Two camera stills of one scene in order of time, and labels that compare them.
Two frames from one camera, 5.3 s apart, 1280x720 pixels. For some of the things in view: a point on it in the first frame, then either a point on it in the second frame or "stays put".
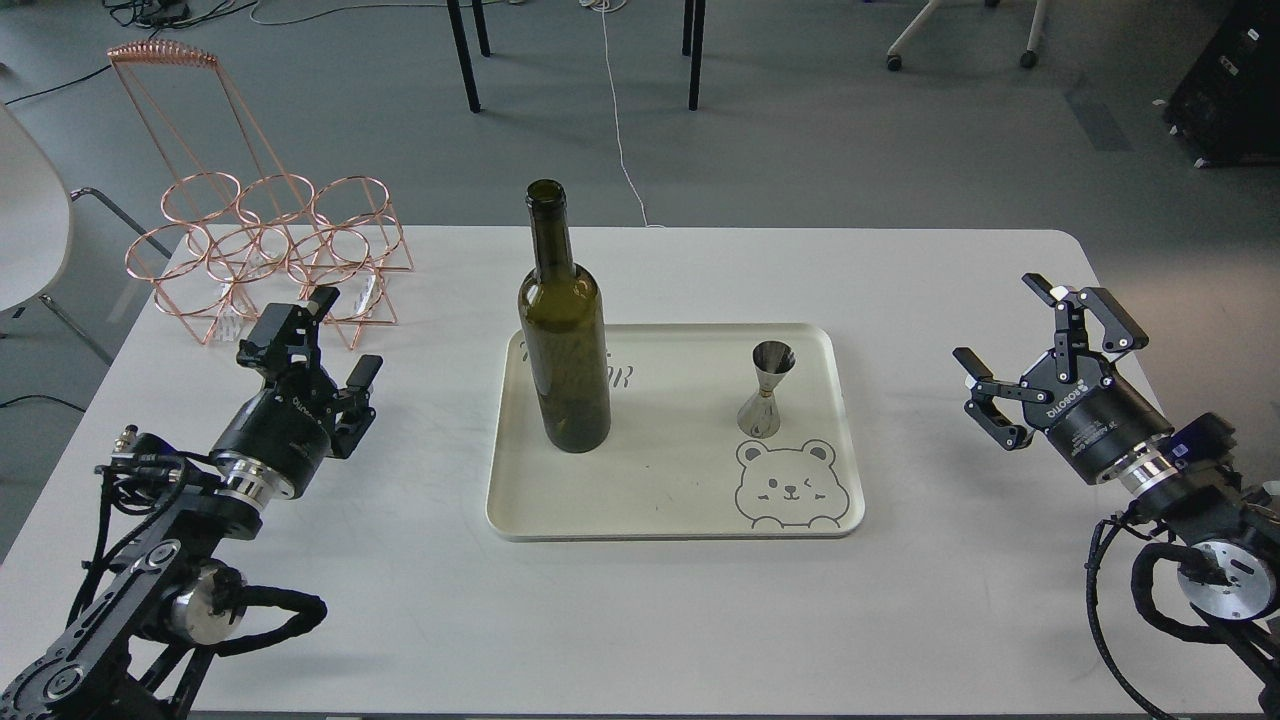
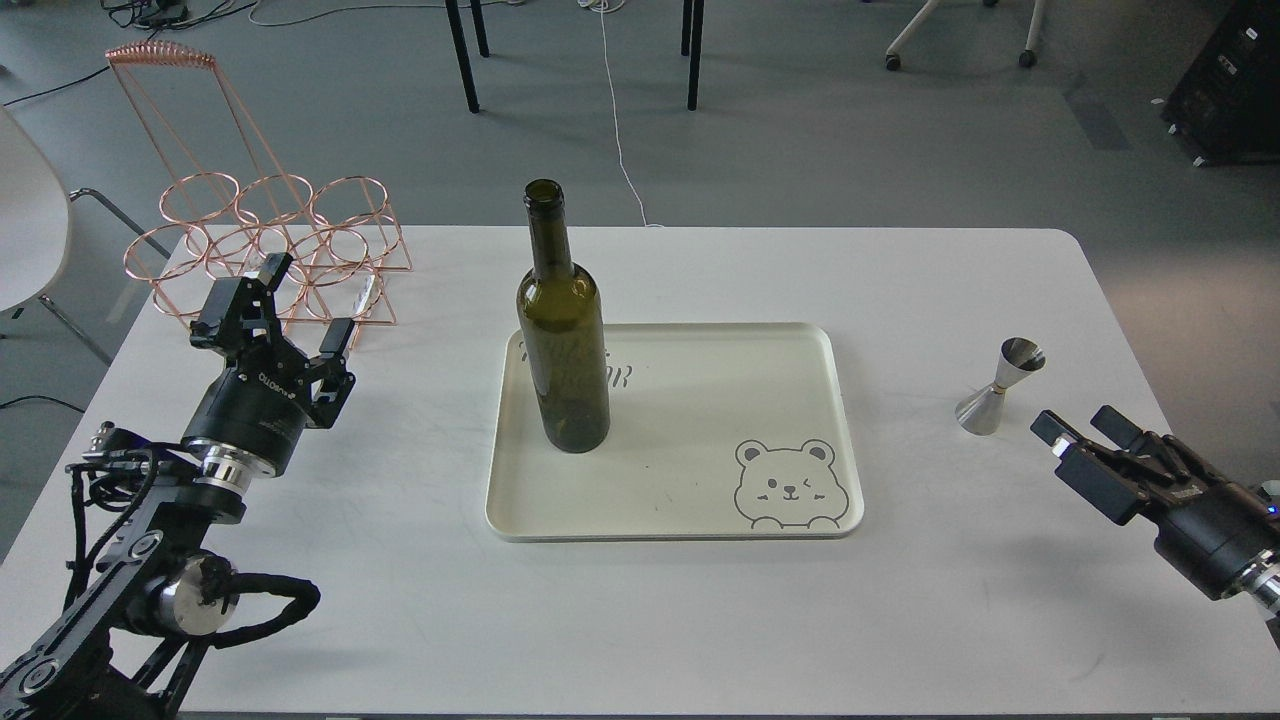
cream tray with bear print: x=716 y=431 stays put
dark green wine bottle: x=564 y=323 stays put
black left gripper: x=285 y=425 to x=265 y=396
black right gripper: x=1092 y=417 to x=1210 y=541
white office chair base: x=1029 y=58 stays put
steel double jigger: x=759 y=417 to x=981 y=413
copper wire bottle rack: x=238 y=222 stays put
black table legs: x=693 y=43 stays put
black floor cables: x=149 y=13 stays put
